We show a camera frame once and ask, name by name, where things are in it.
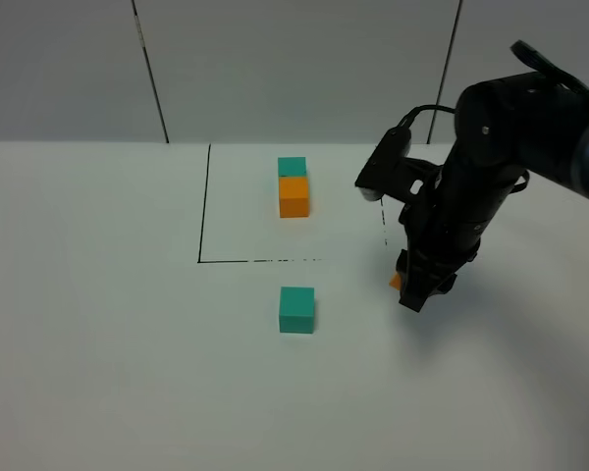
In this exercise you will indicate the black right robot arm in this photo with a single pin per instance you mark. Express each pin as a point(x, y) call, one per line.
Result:
point(505, 130)

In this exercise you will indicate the orange template block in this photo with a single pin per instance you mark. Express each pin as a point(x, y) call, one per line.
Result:
point(294, 199)

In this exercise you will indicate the teal template block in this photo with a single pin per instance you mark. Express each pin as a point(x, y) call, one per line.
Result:
point(292, 167)

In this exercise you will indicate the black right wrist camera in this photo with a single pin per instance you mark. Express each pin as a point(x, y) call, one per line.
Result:
point(390, 172)

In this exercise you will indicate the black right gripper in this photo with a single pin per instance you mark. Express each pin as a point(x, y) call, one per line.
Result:
point(443, 227)

